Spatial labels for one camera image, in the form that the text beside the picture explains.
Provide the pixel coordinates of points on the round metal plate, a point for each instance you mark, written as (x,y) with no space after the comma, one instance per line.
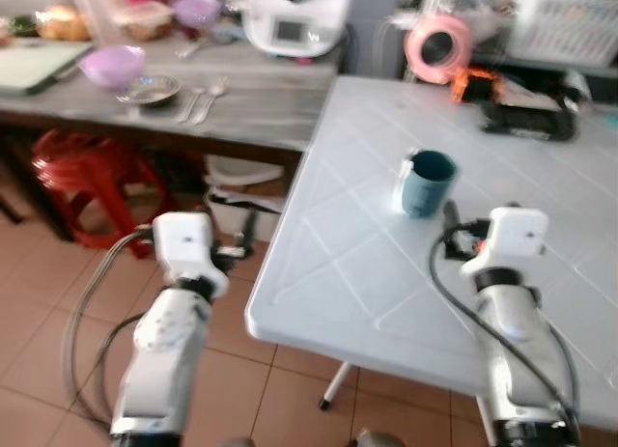
(150,90)

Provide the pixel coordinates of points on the white plastic bin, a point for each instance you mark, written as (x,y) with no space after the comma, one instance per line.
(241,177)

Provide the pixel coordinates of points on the white kitchen appliance with display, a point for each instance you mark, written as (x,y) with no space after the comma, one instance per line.
(294,17)

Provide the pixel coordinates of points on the orange and black device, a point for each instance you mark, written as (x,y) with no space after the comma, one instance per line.
(476,85)

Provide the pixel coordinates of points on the metal spoon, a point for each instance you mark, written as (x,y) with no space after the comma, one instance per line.
(188,104)

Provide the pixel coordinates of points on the clear container with bread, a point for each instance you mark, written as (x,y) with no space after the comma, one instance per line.
(143,20)

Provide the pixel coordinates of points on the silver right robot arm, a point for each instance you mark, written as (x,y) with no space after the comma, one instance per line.
(517,341)

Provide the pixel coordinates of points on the small purple plastic bowl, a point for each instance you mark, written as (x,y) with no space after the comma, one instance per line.
(196,11)

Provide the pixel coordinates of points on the teal mug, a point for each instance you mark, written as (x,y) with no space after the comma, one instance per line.
(428,184)

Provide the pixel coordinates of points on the grey wooden side table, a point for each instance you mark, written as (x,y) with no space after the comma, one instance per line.
(261,104)

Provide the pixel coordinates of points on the white plastic folding table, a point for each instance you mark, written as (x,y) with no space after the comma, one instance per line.
(386,293)

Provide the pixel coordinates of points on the red plastic stool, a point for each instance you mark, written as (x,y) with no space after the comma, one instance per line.
(92,186)

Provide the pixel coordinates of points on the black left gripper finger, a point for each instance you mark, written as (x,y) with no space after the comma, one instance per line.
(246,230)

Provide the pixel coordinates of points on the white slatted plastic crate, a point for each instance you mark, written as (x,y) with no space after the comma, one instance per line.
(565,22)

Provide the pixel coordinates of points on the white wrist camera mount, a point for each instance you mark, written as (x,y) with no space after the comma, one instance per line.
(183,246)
(512,237)

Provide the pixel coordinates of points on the pale green cutting board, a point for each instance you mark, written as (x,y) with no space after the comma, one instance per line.
(39,66)

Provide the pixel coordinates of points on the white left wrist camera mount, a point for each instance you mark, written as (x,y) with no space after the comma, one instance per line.
(183,246)

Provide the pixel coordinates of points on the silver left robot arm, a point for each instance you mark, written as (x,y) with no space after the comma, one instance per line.
(164,350)

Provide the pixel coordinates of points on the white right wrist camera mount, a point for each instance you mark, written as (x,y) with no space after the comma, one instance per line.
(512,237)

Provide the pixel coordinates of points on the brown bread loaf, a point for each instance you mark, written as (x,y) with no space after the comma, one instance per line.
(64,24)

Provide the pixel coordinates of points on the pink round appliance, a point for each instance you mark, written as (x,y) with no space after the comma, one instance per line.
(436,46)

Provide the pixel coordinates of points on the large purple plastic bowl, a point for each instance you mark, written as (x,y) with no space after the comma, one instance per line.
(111,66)

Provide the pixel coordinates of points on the black flat device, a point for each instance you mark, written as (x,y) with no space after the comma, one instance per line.
(529,117)

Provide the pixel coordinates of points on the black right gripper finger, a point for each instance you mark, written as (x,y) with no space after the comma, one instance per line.
(450,213)

